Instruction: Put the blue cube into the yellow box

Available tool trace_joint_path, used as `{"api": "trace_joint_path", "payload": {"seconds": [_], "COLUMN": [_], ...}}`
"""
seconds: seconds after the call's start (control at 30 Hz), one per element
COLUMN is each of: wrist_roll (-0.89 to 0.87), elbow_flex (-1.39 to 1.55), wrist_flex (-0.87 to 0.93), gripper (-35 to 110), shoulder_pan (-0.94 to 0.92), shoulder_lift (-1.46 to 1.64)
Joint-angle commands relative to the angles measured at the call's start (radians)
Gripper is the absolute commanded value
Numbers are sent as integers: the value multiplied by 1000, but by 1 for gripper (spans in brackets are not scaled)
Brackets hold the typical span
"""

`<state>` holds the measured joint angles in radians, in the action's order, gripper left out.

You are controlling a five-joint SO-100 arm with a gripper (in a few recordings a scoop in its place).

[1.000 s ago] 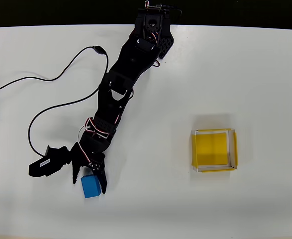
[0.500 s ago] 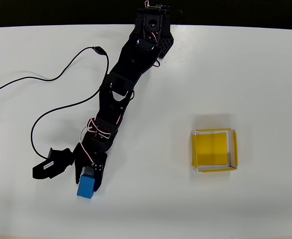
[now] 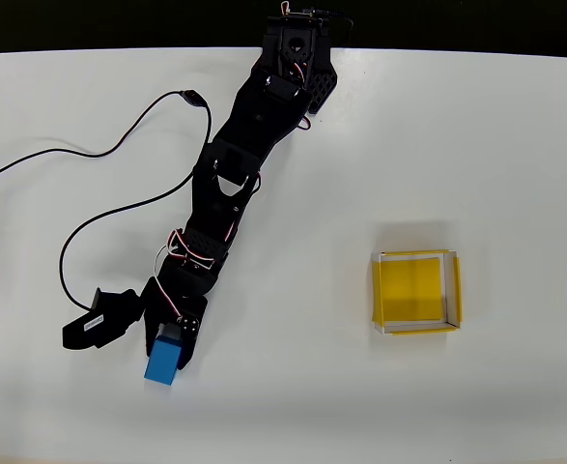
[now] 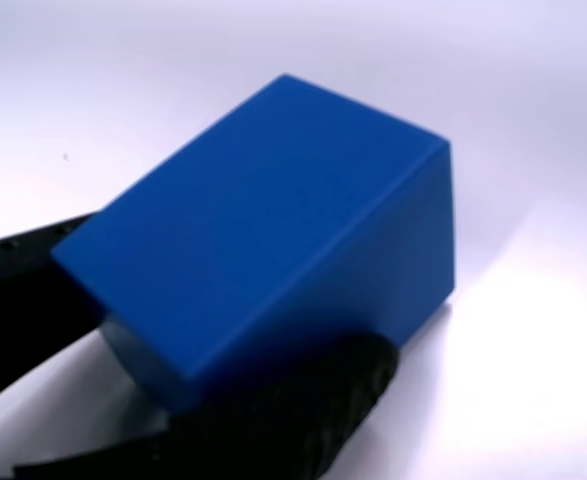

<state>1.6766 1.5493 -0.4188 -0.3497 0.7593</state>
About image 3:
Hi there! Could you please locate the blue block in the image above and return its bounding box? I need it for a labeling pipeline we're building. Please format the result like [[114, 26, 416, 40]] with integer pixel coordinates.
[[143, 333, 185, 388]]

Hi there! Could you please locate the yellow open box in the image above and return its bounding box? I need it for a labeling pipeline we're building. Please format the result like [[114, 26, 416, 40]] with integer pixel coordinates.
[[370, 247, 464, 337]]

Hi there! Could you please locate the white red servo wire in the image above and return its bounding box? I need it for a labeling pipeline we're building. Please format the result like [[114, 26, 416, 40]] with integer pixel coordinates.
[[166, 228, 217, 271], [149, 245, 184, 323]]

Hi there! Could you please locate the black wrist camera with label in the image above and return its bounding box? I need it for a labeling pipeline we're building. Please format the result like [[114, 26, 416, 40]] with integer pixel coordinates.
[[61, 286, 145, 352]]

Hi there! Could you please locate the black camera cable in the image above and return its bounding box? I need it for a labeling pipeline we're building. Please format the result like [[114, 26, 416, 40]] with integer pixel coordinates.
[[0, 88, 214, 311]]

